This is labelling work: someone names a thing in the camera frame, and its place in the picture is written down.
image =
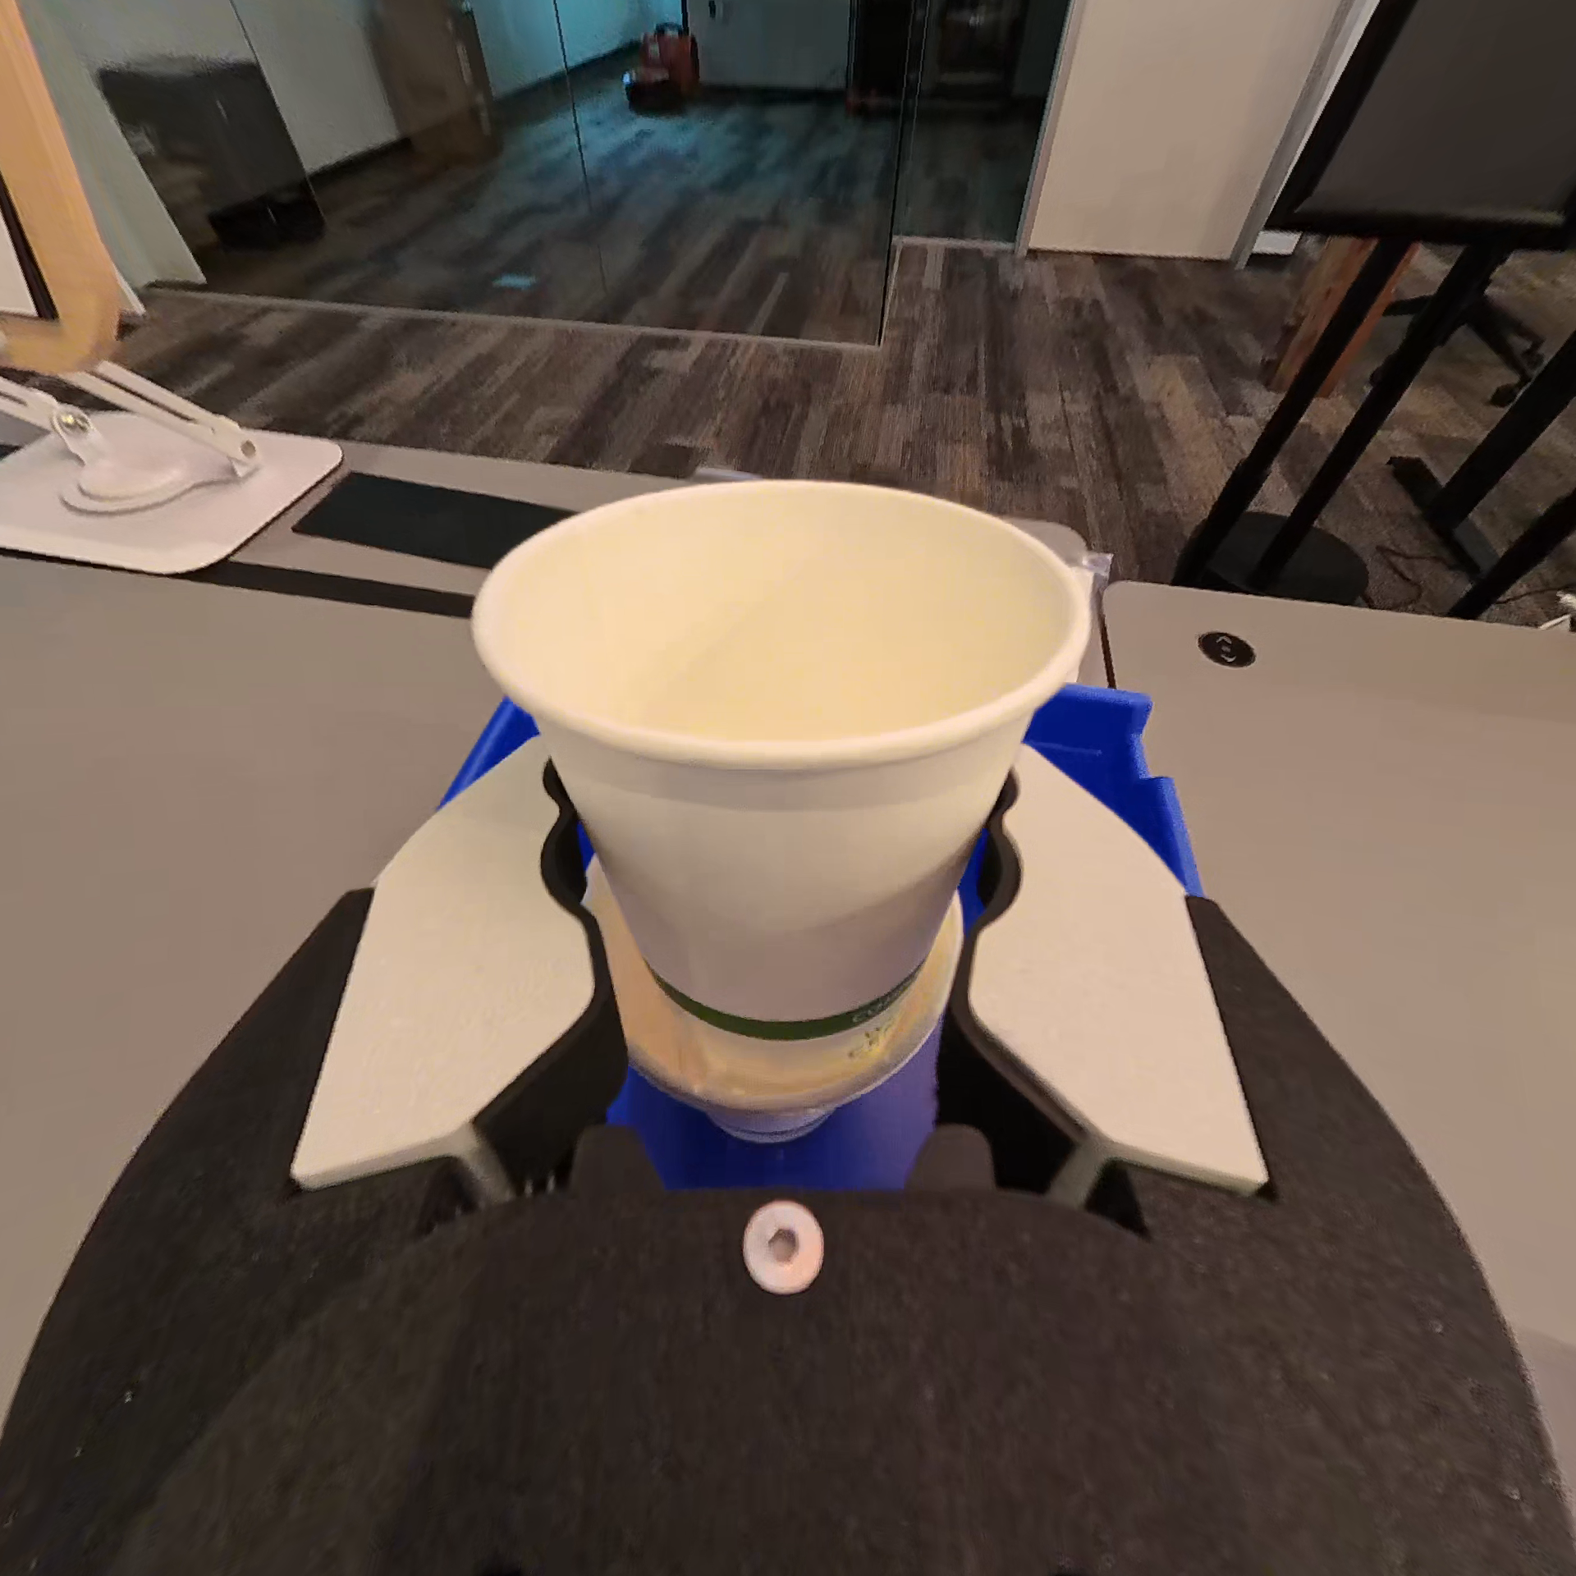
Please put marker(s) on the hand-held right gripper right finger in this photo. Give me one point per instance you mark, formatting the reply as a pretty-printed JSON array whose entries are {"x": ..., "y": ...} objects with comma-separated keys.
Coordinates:
[{"x": 1110, "y": 998}]

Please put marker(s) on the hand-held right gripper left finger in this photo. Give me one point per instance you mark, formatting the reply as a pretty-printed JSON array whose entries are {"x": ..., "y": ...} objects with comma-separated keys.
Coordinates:
[{"x": 456, "y": 985}]

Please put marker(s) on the large blue plastic bin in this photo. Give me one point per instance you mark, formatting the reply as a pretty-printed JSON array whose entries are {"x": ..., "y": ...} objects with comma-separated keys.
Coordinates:
[{"x": 1110, "y": 751}]

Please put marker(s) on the stack of nested paper cups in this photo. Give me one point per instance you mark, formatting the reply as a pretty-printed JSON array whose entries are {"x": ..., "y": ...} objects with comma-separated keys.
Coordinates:
[{"x": 765, "y": 1071}]

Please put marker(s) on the white paper cup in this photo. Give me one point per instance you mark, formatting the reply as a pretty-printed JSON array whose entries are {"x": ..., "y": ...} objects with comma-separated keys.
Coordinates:
[{"x": 777, "y": 640}]

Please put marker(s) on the black table grommet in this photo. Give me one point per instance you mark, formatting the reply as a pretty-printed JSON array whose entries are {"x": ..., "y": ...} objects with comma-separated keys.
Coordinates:
[{"x": 1227, "y": 651}]

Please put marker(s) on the black easel stand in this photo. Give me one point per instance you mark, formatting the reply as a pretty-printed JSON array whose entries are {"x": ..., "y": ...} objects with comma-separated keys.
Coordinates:
[
  {"x": 1305, "y": 494},
  {"x": 1515, "y": 494}
]

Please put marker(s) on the white clipboard stand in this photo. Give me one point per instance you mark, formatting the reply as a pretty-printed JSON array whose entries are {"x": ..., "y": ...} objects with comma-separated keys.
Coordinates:
[{"x": 160, "y": 505}]

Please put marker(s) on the black office chair base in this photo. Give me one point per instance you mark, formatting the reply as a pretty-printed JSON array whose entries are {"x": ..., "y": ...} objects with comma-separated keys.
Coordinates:
[{"x": 1510, "y": 351}]

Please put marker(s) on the wooden instruction clipboard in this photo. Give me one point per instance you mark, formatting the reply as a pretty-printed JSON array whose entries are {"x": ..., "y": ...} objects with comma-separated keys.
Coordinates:
[{"x": 63, "y": 247}]

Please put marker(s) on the brown cardboard box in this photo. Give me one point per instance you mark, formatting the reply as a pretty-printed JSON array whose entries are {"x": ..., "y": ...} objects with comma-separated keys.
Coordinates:
[{"x": 438, "y": 81}]

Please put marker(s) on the dark display board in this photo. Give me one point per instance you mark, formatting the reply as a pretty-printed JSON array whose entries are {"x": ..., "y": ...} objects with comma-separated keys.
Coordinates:
[{"x": 1442, "y": 110}]

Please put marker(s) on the brown wooden post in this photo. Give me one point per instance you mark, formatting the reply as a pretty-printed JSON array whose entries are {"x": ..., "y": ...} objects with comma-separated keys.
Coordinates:
[{"x": 1336, "y": 320}]

